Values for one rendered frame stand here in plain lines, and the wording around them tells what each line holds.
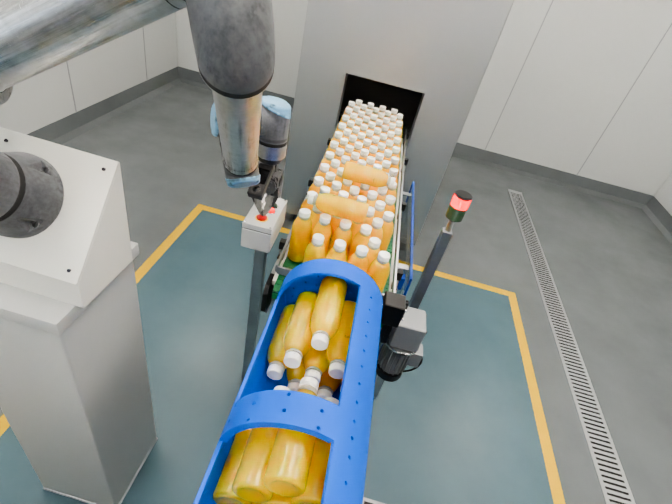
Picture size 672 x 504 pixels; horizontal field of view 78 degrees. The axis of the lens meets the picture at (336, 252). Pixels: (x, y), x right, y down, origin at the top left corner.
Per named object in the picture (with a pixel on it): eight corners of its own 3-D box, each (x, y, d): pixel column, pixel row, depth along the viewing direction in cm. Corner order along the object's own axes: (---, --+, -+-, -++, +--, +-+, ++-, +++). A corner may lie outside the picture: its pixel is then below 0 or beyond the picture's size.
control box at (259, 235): (240, 246, 139) (242, 221, 133) (258, 215, 155) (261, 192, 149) (268, 253, 139) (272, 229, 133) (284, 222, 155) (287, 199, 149)
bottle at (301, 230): (309, 260, 156) (317, 220, 144) (292, 263, 152) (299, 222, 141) (301, 248, 160) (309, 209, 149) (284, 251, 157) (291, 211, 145)
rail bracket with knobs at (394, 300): (370, 324, 137) (378, 302, 131) (372, 309, 143) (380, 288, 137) (399, 332, 137) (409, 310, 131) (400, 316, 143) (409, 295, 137)
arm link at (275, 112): (252, 92, 116) (286, 94, 120) (249, 134, 123) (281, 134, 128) (263, 105, 109) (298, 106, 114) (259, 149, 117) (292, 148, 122)
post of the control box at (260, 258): (239, 394, 206) (256, 235, 145) (242, 387, 209) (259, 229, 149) (247, 396, 206) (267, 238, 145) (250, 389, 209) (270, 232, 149)
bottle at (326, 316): (345, 275, 107) (333, 327, 92) (348, 295, 111) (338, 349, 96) (318, 275, 108) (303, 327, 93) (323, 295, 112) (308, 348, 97)
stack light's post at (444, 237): (369, 396, 220) (442, 232, 153) (369, 390, 223) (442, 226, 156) (376, 398, 220) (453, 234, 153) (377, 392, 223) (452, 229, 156)
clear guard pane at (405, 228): (376, 359, 182) (410, 279, 153) (387, 254, 245) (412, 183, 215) (377, 359, 182) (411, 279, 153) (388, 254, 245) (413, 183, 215)
